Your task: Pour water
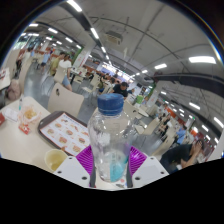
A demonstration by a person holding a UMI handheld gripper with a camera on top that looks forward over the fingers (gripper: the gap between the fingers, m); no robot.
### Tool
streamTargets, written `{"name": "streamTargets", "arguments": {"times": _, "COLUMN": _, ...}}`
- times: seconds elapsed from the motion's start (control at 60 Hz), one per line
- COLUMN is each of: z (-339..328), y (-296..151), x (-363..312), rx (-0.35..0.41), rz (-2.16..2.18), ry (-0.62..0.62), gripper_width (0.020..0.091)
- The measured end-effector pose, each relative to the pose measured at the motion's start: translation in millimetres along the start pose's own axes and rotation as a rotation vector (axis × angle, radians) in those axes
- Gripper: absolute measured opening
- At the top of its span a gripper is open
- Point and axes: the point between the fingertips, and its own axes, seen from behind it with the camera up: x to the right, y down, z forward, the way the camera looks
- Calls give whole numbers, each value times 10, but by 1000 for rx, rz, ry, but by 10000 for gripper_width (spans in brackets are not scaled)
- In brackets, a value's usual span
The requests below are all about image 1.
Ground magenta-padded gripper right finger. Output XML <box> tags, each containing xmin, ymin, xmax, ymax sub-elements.
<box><xmin>124</xmin><ymin>145</ymin><xmax>170</xmax><ymax>189</ymax></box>

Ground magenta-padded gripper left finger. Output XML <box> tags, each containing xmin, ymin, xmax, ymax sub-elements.
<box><xmin>54</xmin><ymin>143</ymin><xmax>100</xmax><ymax>189</ymax></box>

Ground clear blue-capped water bottle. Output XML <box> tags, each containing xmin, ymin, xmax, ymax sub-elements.
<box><xmin>87</xmin><ymin>93</ymin><xmax>135</xmax><ymax>190</ymax></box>

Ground cream plastic cup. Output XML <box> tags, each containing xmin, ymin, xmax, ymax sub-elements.
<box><xmin>44</xmin><ymin>148</ymin><xmax>69</xmax><ymax>173</ymax></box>

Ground cream chair with round hole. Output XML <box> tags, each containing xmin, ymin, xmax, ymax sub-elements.
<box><xmin>47</xmin><ymin>82</ymin><xmax>85</xmax><ymax>118</ymax></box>

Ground red ketchup packet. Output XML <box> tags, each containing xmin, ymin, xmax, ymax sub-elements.
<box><xmin>18</xmin><ymin>123</ymin><xmax>32</xmax><ymax>135</ymax></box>

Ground bag of fries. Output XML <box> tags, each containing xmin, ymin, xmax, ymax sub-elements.
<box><xmin>18</xmin><ymin>104</ymin><xmax>43</xmax><ymax>129</ymax></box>

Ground white printed card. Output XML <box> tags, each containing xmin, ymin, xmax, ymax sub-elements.
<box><xmin>2</xmin><ymin>107</ymin><xmax>19</xmax><ymax>123</ymax></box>

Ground pink backpack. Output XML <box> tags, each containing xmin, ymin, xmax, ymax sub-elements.
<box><xmin>7</xmin><ymin>79</ymin><xmax>22</xmax><ymax>101</ymax></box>

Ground cream neighbouring table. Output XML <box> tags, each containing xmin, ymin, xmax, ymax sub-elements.
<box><xmin>0</xmin><ymin>67</ymin><xmax>11</xmax><ymax>91</ymax></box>

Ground ceiling lights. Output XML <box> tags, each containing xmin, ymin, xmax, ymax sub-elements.
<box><xmin>19</xmin><ymin>0</ymin><xmax>224</xmax><ymax>141</ymax></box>

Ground ceiling air conditioner unit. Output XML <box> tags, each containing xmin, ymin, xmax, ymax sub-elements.
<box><xmin>104</xmin><ymin>30</ymin><xmax>124</xmax><ymax>45</ymax></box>

